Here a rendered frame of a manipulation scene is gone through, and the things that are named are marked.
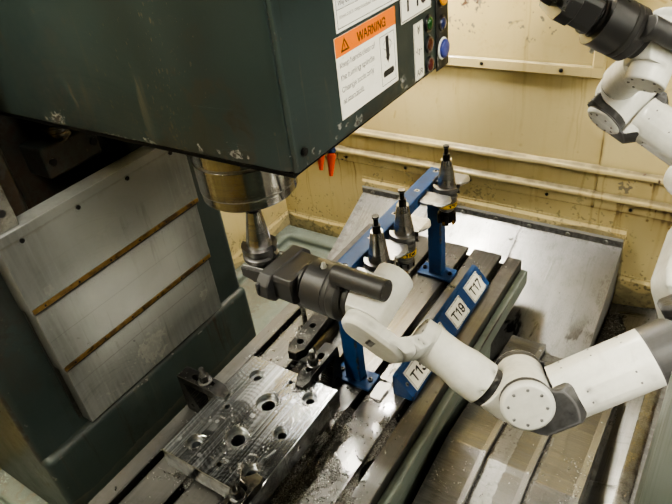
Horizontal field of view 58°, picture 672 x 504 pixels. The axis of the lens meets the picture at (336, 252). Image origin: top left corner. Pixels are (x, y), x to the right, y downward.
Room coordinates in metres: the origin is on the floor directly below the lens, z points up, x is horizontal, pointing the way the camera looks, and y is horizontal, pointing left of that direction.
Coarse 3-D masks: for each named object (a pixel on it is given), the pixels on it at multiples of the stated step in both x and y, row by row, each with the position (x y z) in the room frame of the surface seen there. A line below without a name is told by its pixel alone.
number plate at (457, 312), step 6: (456, 300) 1.16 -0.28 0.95; (462, 300) 1.17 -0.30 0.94; (450, 306) 1.14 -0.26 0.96; (456, 306) 1.15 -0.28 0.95; (462, 306) 1.15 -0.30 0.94; (450, 312) 1.12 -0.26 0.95; (456, 312) 1.13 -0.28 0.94; (462, 312) 1.14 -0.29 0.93; (468, 312) 1.15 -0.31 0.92; (450, 318) 1.11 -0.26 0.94; (456, 318) 1.12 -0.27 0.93; (462, 318) 1.13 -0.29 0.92; (456, 324) 1.10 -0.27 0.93
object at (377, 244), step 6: (372, 234) 1.00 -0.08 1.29; (378, 234) 1.00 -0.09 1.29; (372, 240) 1.00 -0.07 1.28; (378, 240) 0.99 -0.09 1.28; (384, 240) 1.00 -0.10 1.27; (372, 246) 1.00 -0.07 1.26; (378, 246) 0.99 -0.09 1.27; (384, 246) 1.00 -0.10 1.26; (372, 252) 0.99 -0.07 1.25; (378, 252) 0.99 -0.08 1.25; (384, 252) 0.99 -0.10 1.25; (372, 258) 0.99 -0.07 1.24; (378, 258) 0.99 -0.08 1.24; (384, 258) 0.99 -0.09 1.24; (378, 264) 0.99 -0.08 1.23
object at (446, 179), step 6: (444, 162) 1.26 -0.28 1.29; (450, 162) 1.26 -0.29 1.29; (444, 168) 1.26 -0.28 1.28; (450, 168) 1.26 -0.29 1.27; (438, 174) 1.27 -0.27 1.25; (444, 174) 1.26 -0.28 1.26; (450, 174) 1.25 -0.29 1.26; (438, 180) 1.27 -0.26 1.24; (444, 180) 1.25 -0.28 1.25; (450, 180) 1.25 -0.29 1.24; (438, 186) 1.26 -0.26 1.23; (444, 186) 1.25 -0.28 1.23; (450, 186) 1.25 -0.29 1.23
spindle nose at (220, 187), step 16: (192, 160) 0.86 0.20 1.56; (208, 160) 0.82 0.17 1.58; (208, 176) 0.82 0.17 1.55; (224, 176) 0.81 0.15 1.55; (240, 176) 0.81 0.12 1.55; (256, 176) 0.81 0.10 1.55; (272, 176) 0.82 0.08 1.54; (208, 192) 0.83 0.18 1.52; (224, 192) 0.81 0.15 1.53; (240, 192) 0.81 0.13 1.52; (256, 192) 0.81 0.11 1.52; (272, 192) 0.82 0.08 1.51; (288, 192) 0.84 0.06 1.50; (224, 208) 0.82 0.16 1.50; (240, 208) 0.81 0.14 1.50; (256, 208) 0.81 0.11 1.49
